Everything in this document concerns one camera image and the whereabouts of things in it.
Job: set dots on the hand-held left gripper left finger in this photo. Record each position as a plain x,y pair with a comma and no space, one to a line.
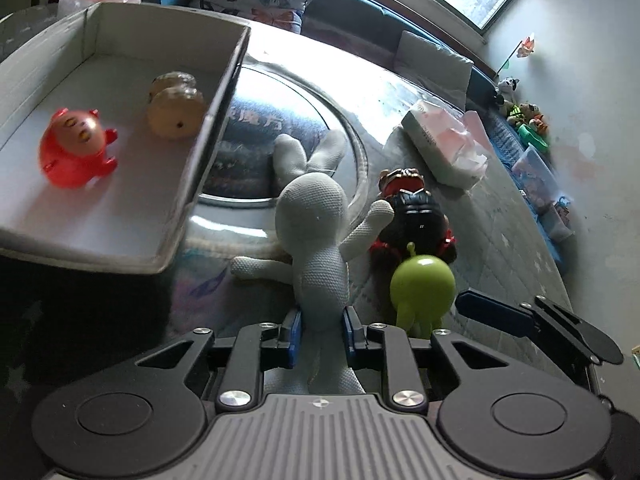
294,337

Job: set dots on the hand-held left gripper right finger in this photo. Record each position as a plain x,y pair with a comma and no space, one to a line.
351,337

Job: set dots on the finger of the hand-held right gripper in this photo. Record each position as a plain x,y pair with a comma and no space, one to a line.
492,310

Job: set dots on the green alien toy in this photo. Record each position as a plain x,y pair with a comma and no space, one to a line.
422,280

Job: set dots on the black and red figure toy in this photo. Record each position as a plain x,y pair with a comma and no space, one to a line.
417,210

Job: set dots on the white rabbit plush toy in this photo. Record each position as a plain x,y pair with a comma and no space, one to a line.
310,210

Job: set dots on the grey cardboard box white inside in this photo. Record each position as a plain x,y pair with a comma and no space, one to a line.
125,200

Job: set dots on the red pig toy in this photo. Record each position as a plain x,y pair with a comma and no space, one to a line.
70,150

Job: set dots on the clear plastic storage box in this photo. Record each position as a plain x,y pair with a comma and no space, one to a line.
535,175

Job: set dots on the white pink tissue pack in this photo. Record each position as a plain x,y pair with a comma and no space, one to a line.
440,145

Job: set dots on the green plastic toy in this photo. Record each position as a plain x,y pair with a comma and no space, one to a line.
532,137

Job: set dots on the black and white plush toy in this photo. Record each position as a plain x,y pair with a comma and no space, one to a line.
507,90

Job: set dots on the glass turntable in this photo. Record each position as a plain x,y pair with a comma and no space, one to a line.
280,110

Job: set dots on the white cushion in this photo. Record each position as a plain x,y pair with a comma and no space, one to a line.
430,65

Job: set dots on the tan figure toy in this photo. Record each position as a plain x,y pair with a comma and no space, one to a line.
172,110

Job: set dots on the colourful pinwheel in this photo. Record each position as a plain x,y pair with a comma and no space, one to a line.
525,47

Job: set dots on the teal sofa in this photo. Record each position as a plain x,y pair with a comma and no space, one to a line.
360,5

